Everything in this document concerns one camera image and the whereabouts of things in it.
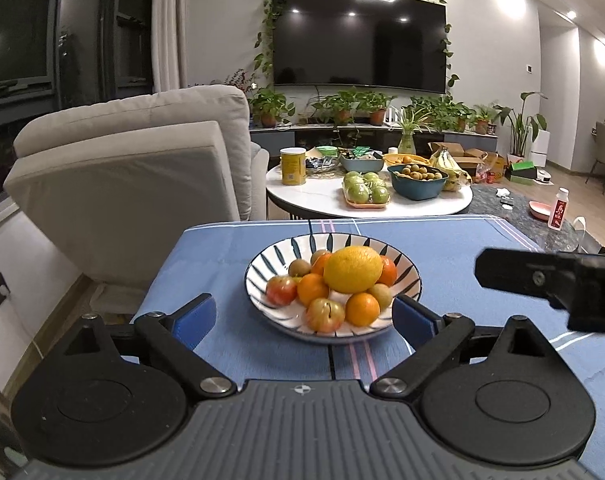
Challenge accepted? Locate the brown longan fruit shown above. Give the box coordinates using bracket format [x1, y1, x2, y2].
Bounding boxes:
[367, 283, 393, 311]

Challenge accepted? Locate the orange tangerine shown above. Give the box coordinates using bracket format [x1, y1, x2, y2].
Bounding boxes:
[345, 292, 380, 327]
[297, 273, 329, 307]
[311, 252, 331, 275]
[377, 256, 398, 287]

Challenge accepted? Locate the large yellow citrus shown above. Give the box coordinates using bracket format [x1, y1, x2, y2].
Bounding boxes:
[323, 246, 383, 294]

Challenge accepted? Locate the orange tangerine front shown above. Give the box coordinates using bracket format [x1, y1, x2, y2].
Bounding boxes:
[297, 273, 329, 307]

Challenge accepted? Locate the white red bottle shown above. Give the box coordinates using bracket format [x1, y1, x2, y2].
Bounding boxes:
[547, 188, 569, 231]

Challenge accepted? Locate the pink plate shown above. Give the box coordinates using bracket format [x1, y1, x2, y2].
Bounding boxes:
[528, 200, 552, 222]

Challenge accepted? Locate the red yellow apple in bowl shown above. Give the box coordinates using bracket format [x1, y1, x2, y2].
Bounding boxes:
[305, 298, 345, 334]

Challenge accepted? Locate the white bowl with dark stripes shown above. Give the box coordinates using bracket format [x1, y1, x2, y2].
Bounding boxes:
[245, 233, 423, 344]

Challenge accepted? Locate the brown longan far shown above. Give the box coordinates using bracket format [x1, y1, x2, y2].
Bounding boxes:
[310, 249, 328, 264]

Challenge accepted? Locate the brown longan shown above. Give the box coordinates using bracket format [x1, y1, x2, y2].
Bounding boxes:
[288, 259, 312, 278]
[310, 249, 328, 264]

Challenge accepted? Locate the brown longan near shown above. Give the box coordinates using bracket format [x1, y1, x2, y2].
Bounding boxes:
[288, 259, 312, 278]

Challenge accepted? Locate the tall leafy floor plant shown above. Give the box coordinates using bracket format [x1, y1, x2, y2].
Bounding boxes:
[493, 91, 547, 157]

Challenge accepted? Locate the teal bowl of longans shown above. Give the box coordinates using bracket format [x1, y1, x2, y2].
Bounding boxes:
[387, 162, 447, 202]

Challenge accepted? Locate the bunch of bananas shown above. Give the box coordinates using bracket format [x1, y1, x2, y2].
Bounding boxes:
[429, 148, 473, 192]

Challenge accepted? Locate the tray of green apples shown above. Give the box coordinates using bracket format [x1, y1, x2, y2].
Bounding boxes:
[341, 171, 391, 210]

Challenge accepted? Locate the beige recliner armchair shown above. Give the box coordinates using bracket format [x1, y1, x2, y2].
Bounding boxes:
[4, 84, 269, 314]

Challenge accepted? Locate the round white coffee table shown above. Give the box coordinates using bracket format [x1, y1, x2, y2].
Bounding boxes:
[266, 167, 473, 219]

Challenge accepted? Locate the orange plate of fruit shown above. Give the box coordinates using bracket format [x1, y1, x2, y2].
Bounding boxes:
[383, 154, 429, 166]

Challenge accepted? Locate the grey blue snack bowl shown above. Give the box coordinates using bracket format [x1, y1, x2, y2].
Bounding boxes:
[339, 151, 385, 174]

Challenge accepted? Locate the glass vase with plant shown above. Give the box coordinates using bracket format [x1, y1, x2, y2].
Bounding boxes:
[398, 105, 430, 155]

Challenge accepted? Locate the yellow canister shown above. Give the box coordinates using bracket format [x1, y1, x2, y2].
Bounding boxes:
[280, 148, 307, 185]

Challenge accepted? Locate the potted plant left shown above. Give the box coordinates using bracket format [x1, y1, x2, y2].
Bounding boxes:
[249, 88, 296, 128]

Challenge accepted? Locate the black wall television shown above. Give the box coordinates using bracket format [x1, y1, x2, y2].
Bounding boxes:
[272, 0, 447, 93]

